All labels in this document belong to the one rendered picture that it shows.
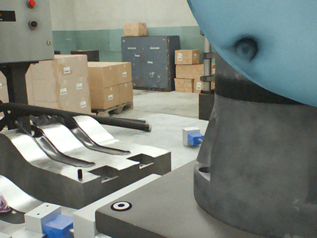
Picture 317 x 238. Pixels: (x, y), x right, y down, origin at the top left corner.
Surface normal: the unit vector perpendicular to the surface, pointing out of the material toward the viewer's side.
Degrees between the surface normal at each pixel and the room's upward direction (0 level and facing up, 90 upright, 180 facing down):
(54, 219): 0
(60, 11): 90
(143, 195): 0
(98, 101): 90
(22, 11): 90
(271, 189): 72
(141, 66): 90
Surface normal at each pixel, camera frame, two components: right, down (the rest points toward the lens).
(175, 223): -0.03, -0.97
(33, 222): -0.44, 0.22
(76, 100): 0.85, -0.06
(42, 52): 0.72, 0.14
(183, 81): -0.60, 0.29
